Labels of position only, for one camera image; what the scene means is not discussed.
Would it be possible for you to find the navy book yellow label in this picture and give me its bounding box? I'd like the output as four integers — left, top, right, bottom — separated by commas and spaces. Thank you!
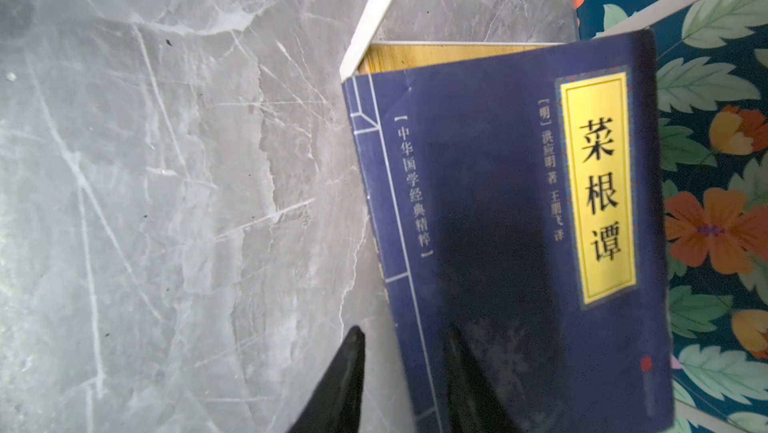
342, 30, 674, 432

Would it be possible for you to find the white wooden two-tier shelf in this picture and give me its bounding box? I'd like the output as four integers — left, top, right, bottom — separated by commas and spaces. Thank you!
338, 0, 768, 83

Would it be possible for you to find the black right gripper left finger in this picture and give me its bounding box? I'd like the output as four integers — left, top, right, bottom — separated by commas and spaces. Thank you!
288, 325, 365, 433

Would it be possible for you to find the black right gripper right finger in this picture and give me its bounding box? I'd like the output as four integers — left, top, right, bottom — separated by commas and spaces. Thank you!
443, 325, 521, 433

